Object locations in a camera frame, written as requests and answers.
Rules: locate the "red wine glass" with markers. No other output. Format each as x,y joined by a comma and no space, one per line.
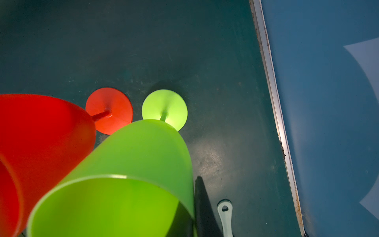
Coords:
43,139

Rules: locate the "white cleaning brush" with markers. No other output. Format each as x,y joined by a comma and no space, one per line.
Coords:
225,211

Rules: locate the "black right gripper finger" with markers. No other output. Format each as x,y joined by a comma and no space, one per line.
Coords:
206,224

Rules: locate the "green wine glass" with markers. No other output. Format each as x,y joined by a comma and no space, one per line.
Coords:
136,183

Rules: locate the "right side aluminium floor rail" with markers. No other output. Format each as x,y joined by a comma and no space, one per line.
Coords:
263,39

